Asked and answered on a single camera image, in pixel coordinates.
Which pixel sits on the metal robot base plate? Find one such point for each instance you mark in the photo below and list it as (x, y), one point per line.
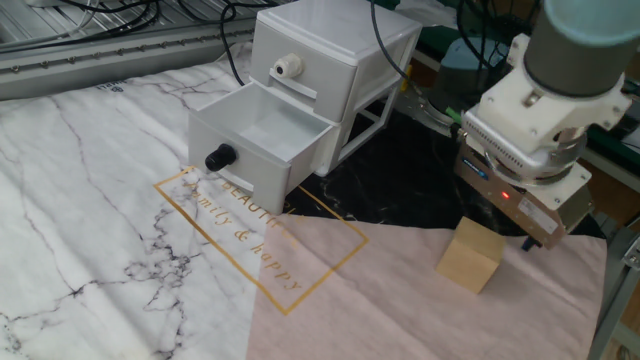
(415, 107)

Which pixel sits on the white plastic drawer cabinet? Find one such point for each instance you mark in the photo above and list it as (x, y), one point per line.
(340, 30)

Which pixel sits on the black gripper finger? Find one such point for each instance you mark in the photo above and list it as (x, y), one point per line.
(532, 244)

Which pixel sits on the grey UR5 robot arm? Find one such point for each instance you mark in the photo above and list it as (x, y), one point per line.
(575, 60)

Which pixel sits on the aluminium table frame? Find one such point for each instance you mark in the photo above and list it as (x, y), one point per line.
(615, 280)

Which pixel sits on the white drawer with black knob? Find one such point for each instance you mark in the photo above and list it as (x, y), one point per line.
(260, 170)

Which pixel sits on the white gripper adapter plate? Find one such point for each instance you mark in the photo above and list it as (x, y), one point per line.
(575, 187)

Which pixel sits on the silver Schunk gripper body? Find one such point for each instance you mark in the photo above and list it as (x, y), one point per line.
(490, 182)

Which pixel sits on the small yellow item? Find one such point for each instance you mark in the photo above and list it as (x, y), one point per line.
(407, 82)

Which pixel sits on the light wooden cube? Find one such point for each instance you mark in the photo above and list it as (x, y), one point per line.
(467, 260)

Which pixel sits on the marble pink black tablecloth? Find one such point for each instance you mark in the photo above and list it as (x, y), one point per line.
(100, 200)

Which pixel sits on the white vented wrist mount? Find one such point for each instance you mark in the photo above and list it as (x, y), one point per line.
(550, 115)

